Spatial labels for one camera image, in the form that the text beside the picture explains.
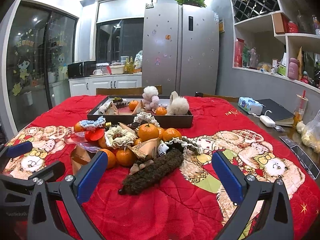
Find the small patterned box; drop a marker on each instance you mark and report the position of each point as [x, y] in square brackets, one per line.
[149, 5]

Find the red tin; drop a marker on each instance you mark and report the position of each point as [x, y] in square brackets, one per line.
[293, 27]

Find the yellow glass bottle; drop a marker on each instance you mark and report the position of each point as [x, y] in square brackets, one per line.
[127, 65]
[131, 65]

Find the blue and white scrunchie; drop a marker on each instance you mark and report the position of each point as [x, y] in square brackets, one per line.
[91, 125]

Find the pink flask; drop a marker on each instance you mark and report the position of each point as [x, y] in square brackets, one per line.
[293, 68]

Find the yellow wall notice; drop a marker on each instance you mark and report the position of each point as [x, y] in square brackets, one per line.
[221, 26]

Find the kraft paper snack packet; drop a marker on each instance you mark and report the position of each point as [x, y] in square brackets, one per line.
[80, 156]
[147, 148]
[126, 128]

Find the brown cardboard box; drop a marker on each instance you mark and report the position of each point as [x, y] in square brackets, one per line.
[278, 23]

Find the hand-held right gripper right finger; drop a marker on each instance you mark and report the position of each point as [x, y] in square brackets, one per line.
[227, 177]

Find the dark kitchen window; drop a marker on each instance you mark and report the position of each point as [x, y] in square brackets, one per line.
[117, 40]

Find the blue wet wipes pack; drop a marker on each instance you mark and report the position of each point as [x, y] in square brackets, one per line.
[248, 105]

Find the green tissue box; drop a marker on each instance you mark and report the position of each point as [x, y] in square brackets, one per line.
[282, 70]

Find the black glossy strip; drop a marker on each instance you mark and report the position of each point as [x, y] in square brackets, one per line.
[301, 155]

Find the black lattice wine rack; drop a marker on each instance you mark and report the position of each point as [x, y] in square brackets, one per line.
[255, 3]

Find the clear plastic container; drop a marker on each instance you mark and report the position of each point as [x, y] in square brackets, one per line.
[123, 60]

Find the glass door with stickers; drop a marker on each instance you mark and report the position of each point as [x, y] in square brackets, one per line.
[37, 62]

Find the clear glass jar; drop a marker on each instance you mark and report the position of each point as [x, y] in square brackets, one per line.
[302, 22]

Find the white fluffy hair claw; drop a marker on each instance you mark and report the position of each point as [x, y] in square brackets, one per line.
[177, 106]

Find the dark shallow box tray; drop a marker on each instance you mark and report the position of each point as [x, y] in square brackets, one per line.
[140, 121]

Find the dark wooden desktop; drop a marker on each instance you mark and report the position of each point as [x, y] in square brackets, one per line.
[290, 133]

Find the taupe bow hair clip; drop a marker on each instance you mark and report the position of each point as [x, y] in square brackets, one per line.
[137, 168]

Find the orange tangerine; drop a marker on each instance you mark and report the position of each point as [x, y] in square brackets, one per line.
[133, 105]
[161, 110]

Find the white printed plastic bag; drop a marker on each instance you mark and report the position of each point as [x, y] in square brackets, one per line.
[138, 61]

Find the black notebook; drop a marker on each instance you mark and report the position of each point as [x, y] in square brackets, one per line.
[277, 111]

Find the white kitchen cabinet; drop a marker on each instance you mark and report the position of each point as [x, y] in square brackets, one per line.
[105, 85]

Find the small clear packet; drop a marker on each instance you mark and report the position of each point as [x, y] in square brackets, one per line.
[278, 128]

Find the cream knitted scrunchie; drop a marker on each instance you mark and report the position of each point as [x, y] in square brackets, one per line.
[117, 136]

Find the white lace scrunchie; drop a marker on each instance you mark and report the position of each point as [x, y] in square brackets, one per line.
[146, 118]

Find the silver double-door refrigerator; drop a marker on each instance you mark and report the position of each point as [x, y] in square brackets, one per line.
[180, 55]

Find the long brown fluffy hair clip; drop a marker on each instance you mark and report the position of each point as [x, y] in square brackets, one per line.
[155, 171]

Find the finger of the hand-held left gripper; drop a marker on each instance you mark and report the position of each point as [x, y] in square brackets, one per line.
[18, 149]
[47, 170]

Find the beige plastic basin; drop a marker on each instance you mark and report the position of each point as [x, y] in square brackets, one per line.
[117, 70]

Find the drink cup with red straw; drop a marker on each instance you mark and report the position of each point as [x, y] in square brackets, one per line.
[300, 107]

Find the heap of kraft pyramid packets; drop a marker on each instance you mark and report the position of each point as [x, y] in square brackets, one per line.
[111, 109]

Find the black microwave oven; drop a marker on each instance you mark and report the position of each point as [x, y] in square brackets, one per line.
[80, 69]

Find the colourful printed jar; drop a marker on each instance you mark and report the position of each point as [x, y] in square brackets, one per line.
[316, 25]

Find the white wall box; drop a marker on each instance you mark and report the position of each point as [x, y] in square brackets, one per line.
[28, 98]

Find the pink transparent packet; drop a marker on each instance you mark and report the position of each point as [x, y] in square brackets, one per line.
[75, 137]

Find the bagged yellow bread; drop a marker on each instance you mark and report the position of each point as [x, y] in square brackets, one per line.
[264, 66]

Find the tall red gift box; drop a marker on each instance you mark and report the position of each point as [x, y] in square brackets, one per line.
[238, 53]

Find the red printed blanket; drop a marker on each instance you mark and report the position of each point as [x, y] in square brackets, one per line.
[150, 212]

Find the black lace-trimmed scrunchie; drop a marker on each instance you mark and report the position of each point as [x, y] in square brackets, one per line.
[180, 146]

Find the white wall shelf unit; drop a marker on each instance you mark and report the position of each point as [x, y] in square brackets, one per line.
[280, 38]

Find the black and green hair clip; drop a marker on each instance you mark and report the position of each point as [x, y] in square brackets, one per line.
[118, 101]

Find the white mug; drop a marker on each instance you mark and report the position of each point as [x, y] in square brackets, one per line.
[97, 72]

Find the pile of tangerines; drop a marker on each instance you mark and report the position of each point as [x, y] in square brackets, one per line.
[148, 132]

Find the pink fluffy scrunchie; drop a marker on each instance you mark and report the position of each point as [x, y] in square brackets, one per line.
[151, 97]

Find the wooden chair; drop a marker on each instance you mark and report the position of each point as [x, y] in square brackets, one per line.
[125, 90]

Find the clear bag of yellow food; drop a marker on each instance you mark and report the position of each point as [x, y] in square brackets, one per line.
[311, 135]

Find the red hair accessory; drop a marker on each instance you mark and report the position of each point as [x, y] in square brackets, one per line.
[93, 135]

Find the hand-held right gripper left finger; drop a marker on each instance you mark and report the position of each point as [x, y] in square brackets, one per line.
[91, 177]

